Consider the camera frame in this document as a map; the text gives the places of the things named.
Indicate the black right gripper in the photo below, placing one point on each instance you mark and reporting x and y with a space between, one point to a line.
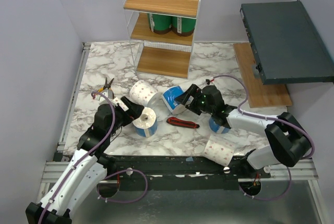
194 99

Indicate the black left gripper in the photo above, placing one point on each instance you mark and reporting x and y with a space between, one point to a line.
134 110

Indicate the blue paper roll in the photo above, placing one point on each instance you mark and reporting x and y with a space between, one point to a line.
168 98

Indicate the green roll front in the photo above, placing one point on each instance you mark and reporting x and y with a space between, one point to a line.
183 26

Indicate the green roll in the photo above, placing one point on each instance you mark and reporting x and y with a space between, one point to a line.
183 26
159 24

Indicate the green roll back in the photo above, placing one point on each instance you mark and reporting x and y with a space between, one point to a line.
159 24

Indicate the white wire wooden shelf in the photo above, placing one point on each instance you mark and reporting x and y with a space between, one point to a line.
160 54

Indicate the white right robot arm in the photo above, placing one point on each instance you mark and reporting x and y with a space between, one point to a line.
288 142

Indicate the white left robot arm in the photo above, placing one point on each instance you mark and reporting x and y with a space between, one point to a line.
88 165

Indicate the pink dotted roll centre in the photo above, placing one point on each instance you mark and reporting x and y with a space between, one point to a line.
144 94

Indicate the pink dotted roll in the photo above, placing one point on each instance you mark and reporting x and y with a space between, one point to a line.
144 94
219 150

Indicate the red black utility knife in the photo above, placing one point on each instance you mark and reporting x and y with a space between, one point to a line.
182 123

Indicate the pink dotted roll front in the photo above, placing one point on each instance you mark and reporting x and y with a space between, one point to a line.
219 150

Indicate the dark green metal box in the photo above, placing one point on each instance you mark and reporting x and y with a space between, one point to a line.
286 44

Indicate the yellow handled pliers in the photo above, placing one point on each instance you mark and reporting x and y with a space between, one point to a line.
107 85

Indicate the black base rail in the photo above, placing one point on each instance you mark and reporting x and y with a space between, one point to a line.
179 173

